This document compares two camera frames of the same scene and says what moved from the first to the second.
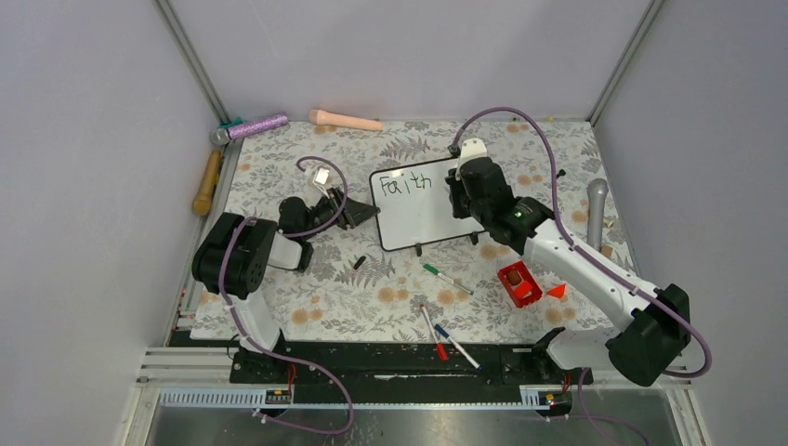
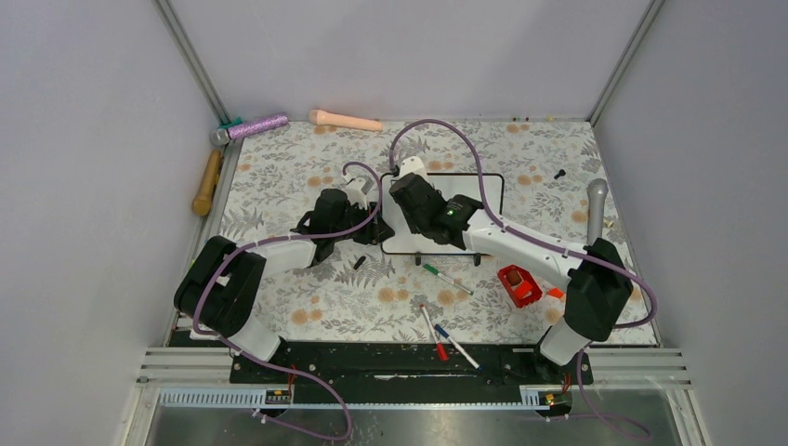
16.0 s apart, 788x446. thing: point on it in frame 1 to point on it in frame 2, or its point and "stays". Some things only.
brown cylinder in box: x=514 y=277 stays
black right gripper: x=455 y=186 to x=411 y=224
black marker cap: x=360 y=262 stays
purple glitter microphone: x=222 y=136 stays
